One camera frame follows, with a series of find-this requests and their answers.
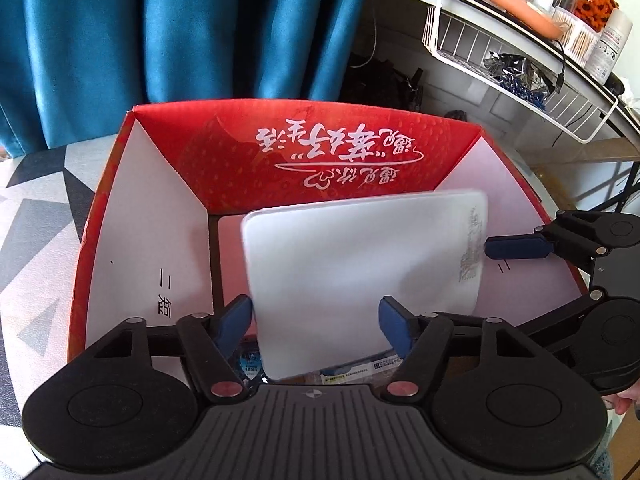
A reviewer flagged pink power bank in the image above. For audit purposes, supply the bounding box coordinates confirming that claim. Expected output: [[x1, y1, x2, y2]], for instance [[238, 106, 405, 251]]
[[217, 214, 250, 306]]

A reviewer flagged red strawberry cardboard box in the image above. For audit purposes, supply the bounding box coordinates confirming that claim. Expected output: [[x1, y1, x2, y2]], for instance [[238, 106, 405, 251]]
[[68, 100, 586, 379]]

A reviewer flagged white power bank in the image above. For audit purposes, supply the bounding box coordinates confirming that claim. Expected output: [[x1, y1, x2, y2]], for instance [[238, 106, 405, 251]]
[[241, 190, 488, 379]]

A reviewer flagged person's right hand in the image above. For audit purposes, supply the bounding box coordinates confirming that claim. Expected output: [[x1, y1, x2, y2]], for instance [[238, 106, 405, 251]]
[[603, 380, 640, 415]]

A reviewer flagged blue battery pack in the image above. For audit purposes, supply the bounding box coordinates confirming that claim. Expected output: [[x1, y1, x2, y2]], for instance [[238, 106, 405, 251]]
[[234, 349, 404, 388]]

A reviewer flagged white spray bottle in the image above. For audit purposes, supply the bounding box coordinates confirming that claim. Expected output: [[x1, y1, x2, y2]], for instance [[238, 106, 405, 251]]
[[585, 9, 632, 84]]

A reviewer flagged cotton swab box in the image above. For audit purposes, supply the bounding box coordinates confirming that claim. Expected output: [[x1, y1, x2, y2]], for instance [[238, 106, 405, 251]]
[[552, 8, 600, 68]]

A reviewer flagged orange oval dish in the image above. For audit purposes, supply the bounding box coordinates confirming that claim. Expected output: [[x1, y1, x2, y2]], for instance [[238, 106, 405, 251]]
[[489, 0, 563, 41]]

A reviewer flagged blue velvet curtain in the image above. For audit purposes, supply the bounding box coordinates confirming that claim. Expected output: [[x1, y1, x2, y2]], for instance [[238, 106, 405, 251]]
[[1, 0, 364, 157]]

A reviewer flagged white wire basket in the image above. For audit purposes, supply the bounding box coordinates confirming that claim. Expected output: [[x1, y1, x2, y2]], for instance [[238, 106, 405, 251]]
[[422, 0, 620, 145]]

